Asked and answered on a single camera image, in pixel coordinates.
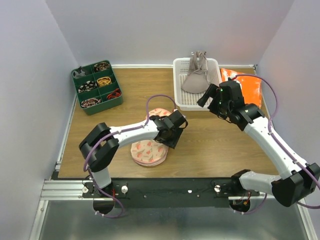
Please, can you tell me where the taupe bra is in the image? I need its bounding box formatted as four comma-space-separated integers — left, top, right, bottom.
182, 51, 210, 94

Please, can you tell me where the orange white cloth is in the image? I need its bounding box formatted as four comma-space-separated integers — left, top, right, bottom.
220, 68, 262, 108

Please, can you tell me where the white plastic basket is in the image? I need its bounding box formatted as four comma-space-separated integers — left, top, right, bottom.
173, 57, 222, 111

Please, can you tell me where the pink floral laundry bag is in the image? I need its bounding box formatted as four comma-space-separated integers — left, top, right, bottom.
130, 107, 176, 168

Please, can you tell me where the green compartment tray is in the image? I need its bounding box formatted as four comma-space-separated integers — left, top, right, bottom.
71, 60, 124, 116

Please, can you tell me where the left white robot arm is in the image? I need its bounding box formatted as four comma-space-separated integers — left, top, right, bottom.
78, 110, 188, 198

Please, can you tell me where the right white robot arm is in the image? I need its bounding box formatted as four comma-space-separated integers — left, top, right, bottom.
197, 80, 320, 207

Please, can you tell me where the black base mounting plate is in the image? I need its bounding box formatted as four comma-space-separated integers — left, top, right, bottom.
83, 177, 260, 209

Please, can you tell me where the black floral scrunchie bottom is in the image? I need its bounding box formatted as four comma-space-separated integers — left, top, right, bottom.
80, 98, 102, 109

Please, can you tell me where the black floral scrunchie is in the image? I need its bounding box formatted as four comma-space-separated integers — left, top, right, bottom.
93, 61, 111, 73
80, 98, 102, 109

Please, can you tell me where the black white dotted scrunchie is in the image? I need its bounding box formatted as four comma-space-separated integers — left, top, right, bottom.
77, 80, 98, 94

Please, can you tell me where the black floral scrunchie top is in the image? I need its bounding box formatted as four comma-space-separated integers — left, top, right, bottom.
93, 61, 111, 73

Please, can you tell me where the grey item in tray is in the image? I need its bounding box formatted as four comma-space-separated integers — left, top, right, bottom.
71, 66, 87, 79

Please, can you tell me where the orange black hair tie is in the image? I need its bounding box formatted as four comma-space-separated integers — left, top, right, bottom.
106, 88, 122, 100

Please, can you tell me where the tan hair tie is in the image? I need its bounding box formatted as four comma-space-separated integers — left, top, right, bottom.
96, 76, 113, 86

